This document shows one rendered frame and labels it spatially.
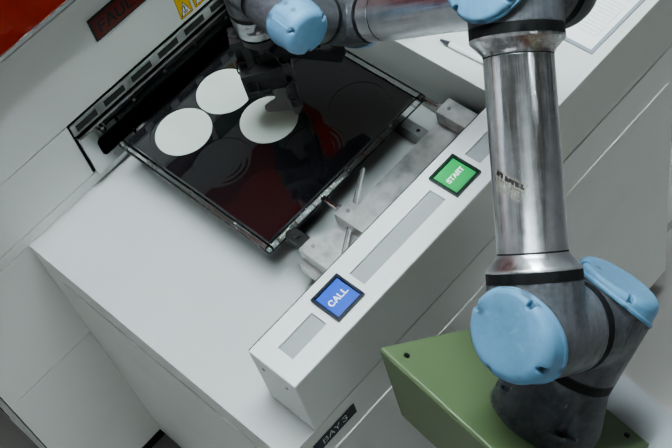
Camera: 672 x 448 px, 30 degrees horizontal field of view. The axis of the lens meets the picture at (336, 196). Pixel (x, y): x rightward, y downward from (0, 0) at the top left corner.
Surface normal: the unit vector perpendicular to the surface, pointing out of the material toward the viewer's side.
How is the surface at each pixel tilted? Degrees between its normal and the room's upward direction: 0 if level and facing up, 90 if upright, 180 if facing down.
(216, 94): 0
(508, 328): 52
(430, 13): 64
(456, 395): 44
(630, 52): 90
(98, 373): 90
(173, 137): 1
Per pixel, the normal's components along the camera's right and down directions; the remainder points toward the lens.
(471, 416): 0.38, -0.84
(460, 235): 0.72, 0.48
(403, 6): -0.68, -0.05
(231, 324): -0.18, -0.57
